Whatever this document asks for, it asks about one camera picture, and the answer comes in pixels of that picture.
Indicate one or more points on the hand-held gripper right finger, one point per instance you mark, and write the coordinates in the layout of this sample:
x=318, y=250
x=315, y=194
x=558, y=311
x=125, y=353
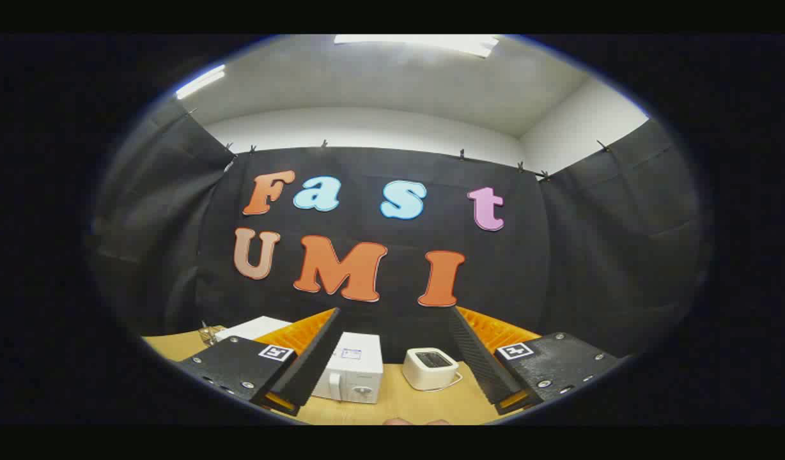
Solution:
x=479, y=361

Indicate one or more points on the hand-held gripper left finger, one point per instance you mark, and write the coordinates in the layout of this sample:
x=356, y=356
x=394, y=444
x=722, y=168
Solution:
x=316, y=364

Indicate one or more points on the white microwave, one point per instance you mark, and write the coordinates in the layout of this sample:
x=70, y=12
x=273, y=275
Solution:
x=357, y=370

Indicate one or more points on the sugared orange doughnut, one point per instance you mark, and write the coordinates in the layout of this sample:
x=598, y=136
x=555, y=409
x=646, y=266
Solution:
x=416, y=421

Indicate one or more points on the cream white toaster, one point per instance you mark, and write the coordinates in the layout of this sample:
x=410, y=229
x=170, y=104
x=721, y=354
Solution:
x=427, y=370

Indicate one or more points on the metal table clamp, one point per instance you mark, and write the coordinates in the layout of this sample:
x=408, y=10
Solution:
x=208, y=333

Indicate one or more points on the row of black clips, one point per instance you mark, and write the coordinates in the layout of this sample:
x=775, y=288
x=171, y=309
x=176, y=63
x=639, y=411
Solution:
x=461, y=154

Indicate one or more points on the small ceiling light panel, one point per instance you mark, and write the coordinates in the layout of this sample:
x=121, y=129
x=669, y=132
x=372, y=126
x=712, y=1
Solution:
x=201, y=82

